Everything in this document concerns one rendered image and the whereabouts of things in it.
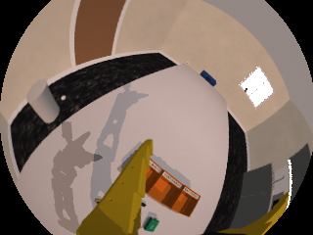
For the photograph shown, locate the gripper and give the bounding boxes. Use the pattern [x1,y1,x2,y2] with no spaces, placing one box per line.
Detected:
[76,139,290,235]

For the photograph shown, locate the orange labelled storage bins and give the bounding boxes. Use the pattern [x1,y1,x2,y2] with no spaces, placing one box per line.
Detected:
[146,158,201,217]

